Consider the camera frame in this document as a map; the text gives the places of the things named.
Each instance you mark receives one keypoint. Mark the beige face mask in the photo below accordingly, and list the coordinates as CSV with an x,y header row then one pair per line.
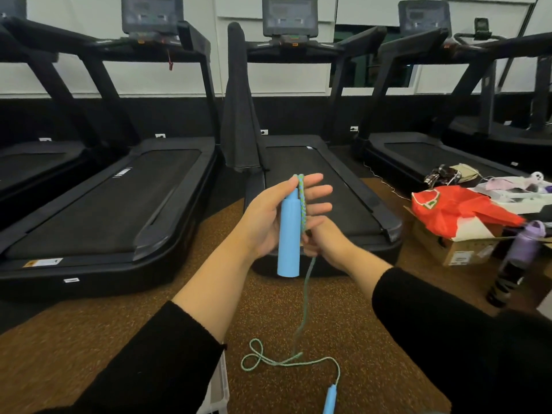
x,y
468,171

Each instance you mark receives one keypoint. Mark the person's right fingers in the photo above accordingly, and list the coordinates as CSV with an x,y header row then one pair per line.
x,y
311,239

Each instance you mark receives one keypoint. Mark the red plastic bag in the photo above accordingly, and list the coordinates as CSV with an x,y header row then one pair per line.
x,y
457,211

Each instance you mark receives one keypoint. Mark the person's left thumb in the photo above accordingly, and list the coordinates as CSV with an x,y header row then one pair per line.
x,y
282,189

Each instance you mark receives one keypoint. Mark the person's left forearm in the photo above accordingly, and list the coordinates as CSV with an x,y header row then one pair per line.
x,y
185,323

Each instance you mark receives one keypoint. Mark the cardboard box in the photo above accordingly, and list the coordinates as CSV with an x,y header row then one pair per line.
x,y
453,250

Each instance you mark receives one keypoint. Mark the white plastic basket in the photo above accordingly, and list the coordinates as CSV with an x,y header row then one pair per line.
x,y
218,392

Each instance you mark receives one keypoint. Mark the dark grey towel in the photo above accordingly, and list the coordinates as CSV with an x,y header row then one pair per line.
x,y
239,124

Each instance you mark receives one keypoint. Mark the person's left hand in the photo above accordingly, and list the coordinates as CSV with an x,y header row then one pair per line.
x,y
263,219

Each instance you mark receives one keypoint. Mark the purple black water bottle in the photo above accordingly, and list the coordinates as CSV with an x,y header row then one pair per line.
x,y
515,262

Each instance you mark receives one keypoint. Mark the black treadmill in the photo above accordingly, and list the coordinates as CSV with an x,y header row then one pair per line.
x,y
108,202
509,133
427,155
336,198
30,159

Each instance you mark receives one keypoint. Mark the person's right forearm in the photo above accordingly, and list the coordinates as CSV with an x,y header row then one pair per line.
x,y
448,331

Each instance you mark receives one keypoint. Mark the pink cloth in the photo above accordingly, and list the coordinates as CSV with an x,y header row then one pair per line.
x,y
506,183

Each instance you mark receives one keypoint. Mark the person's right hand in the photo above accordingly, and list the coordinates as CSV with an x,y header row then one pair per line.
x,y
330,243

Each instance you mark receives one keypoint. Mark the person's left middle finger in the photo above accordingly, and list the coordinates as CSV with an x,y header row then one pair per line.
x,y
319,193

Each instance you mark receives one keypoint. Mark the red treadmill safety clip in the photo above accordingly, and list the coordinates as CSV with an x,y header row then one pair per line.
x,y
170,62

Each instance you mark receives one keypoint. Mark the black phone holder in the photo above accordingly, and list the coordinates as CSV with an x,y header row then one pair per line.
x,y
482,28

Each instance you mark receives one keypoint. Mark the dark window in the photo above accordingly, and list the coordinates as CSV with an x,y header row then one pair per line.
x,y
366,68

